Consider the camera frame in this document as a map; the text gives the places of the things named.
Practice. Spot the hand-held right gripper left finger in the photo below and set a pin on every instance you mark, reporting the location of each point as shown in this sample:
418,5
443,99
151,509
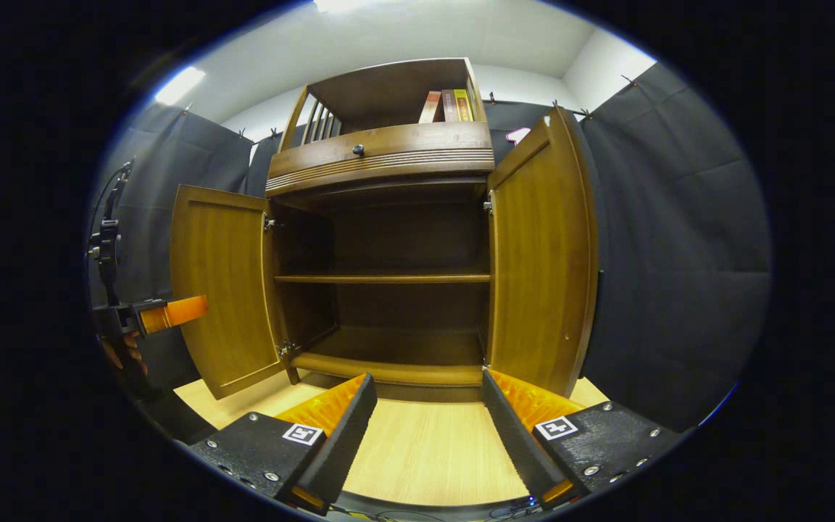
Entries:
338,442

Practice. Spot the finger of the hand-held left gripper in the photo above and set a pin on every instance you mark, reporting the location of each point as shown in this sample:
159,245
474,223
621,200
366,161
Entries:
178,312

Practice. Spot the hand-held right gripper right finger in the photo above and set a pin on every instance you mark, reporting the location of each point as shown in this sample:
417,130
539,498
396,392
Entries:
526,449

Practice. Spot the wooden cabinet door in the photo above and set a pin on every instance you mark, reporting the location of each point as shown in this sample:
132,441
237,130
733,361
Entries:
544,254
222,290

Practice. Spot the wooden double-door shoe cabinet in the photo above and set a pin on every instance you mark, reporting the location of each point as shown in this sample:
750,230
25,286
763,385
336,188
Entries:
388,239

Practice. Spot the small ceiling light panel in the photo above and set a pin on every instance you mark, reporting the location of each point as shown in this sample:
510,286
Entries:
180,85

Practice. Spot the black backdrop cloth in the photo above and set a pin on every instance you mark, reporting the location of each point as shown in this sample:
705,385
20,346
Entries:
678,254

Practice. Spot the wooden drawer with black knob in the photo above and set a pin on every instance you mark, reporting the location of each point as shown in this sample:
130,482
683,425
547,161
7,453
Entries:
388,156

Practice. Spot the tan red book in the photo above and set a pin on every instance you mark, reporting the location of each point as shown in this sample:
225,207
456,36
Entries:
430,106

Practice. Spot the dark red book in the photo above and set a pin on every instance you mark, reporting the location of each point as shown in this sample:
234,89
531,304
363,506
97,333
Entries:
449,106

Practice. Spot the yellow book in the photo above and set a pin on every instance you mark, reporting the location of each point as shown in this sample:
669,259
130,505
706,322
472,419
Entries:
463,105

